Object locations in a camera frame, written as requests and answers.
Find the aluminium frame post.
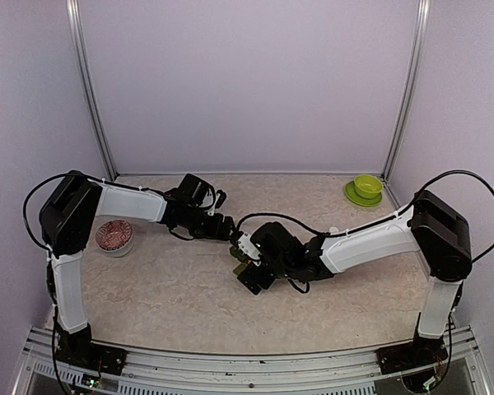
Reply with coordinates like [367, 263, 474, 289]
[66, 0, 119, 181]
[381, 0, 431, 184]

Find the right aluminium frame post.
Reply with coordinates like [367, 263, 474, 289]
[381, 0, 431, 184]

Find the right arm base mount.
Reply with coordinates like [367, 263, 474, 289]
[376, 342, 448, 375]

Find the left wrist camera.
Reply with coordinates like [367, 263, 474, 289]
[199, 188, 227, 216]

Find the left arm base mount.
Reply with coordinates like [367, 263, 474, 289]
[56, 343, 127, 376]

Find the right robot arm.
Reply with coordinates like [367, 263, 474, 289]
[232, 190, 473, 365]

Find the left aluminium frame post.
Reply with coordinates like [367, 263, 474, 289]
[66, 0, 119, 181]

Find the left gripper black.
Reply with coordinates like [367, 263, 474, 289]
[184, 205, 239, 241]

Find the green saucer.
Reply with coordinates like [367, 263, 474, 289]
[344, 181, 383, 207]

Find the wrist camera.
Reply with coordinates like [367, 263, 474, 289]
[233, 231, 260, 262]
[199, 188, 227, 216]

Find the front aluminium rail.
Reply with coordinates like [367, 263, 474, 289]
[12, 327, 492, 394]

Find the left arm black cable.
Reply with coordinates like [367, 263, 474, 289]
[23, 172, 79, 252]

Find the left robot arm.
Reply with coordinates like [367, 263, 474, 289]
[32, 170, 235, 366]

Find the green bowl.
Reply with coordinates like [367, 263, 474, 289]
[353, 174, 384, 199]

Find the red patterned white bowl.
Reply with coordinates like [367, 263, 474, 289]
[95, 220, 134, 258]

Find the green weekly pill organizer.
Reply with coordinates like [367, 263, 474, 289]
[229, 245, 251, 277]

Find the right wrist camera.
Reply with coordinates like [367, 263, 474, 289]
[233, 231, 260, 262]

